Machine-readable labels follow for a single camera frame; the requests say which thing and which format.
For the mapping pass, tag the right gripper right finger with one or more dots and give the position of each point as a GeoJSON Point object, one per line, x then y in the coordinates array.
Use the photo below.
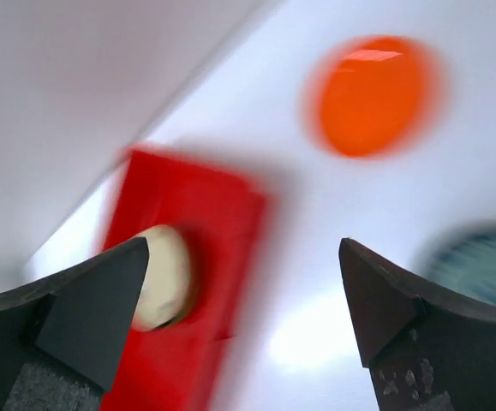
{"type": "Point", "coordinates": [426, 347]}

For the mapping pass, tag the red plastic bin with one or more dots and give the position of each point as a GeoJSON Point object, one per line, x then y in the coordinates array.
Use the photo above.
{"type": "Point", "coordinates": [219, 213]}

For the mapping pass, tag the cream floral plate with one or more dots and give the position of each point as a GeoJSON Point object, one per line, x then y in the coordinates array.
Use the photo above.
{"type": "Point", "coordinates": [165, 291]}

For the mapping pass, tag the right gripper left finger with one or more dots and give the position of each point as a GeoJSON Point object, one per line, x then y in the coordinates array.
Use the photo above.
{"type": "Point", "coordinates": [62, 337]}

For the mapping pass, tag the orange plate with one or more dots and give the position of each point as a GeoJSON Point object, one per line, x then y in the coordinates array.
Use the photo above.
{"type": "Point", "coordinates": [374, 96]}

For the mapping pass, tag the blue patterned plate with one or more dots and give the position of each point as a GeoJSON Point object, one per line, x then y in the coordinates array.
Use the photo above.
{"type": "Point", "coordinates": [462, 259]}

